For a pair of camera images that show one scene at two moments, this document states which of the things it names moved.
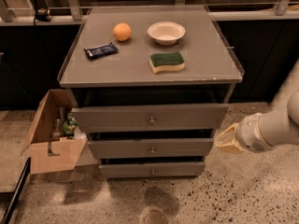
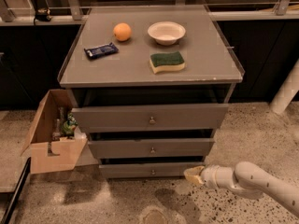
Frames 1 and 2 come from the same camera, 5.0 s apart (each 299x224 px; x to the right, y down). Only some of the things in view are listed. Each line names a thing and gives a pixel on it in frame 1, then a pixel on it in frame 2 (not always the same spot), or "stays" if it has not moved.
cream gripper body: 250,134 -> 207,175
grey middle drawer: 151,148 stays
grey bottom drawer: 152,171 stays
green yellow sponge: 163,62 stays
